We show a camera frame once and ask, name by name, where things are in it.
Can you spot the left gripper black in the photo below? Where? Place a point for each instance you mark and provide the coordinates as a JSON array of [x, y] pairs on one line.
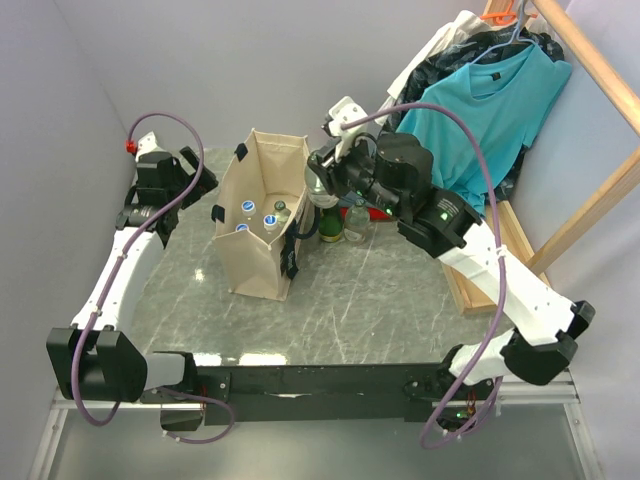
[[205, 184]]

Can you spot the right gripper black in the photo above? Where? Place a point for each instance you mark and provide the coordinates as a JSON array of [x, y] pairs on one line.
[[335, 184]]

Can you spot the green Perrier glass bottle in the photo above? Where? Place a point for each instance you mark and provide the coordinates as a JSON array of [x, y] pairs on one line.
[[330, 224]]

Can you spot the clear Chang bottle green cap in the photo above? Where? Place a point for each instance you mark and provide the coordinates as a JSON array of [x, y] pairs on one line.
[[356, 223]]

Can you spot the clear glass bottle silver cap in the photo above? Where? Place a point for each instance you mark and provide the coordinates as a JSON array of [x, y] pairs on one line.
[[281, 212]]

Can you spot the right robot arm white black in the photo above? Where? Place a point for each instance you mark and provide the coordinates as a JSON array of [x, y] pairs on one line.
[[546, 325]]

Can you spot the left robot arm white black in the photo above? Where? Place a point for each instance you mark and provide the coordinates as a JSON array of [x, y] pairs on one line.
[[93, 358]]

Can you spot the beige canvas tote bag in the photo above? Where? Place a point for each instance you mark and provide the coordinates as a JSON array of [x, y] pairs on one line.
[[265, 168]]

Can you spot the folded red cloth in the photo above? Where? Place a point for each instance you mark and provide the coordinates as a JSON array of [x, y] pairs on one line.
[[377, 215]]

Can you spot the plastic water bottle blue cap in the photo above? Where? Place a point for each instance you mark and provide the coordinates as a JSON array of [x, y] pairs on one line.
[[249, 209]]

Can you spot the dark patterned garment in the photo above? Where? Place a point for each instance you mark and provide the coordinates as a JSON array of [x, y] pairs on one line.
[[442, 65]]

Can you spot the white garment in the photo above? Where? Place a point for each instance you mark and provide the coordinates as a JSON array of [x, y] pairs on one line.
[[461, 28]]

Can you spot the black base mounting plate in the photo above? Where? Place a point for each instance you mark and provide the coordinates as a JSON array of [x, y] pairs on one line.
[[314, 393]]

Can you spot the orange hanger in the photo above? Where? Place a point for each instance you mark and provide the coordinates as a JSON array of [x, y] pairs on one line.
[[501, 18]]

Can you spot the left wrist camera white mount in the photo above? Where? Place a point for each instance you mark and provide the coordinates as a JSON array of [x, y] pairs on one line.
[[145, 145]]

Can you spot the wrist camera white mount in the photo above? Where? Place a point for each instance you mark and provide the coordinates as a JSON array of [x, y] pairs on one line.
[[145, 145], [345, 111]]

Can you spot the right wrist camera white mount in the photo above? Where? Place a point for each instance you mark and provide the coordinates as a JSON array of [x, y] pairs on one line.
[[345, 111]]

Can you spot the blue wire hanger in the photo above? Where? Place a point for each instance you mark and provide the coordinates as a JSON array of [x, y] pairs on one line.
[[495, 46]]

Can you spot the wooden clothes rack frame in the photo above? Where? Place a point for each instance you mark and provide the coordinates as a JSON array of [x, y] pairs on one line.
[[577, 198]]

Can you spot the aluminium rail frame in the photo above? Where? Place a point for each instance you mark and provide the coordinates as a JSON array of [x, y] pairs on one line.
[[329, 422]]

